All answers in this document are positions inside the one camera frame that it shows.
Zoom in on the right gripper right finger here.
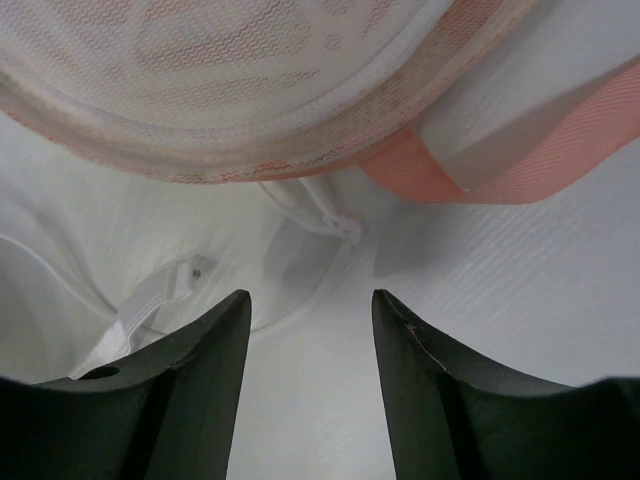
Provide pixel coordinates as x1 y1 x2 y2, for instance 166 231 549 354
372 290 639 479

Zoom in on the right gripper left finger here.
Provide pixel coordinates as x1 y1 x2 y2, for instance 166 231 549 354
1 290 251 479

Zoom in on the white satin bra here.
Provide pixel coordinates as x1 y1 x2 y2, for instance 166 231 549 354
1 178 363 380

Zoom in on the floral orange laundry bag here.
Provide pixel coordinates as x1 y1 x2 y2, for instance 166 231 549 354
1 1 639 204

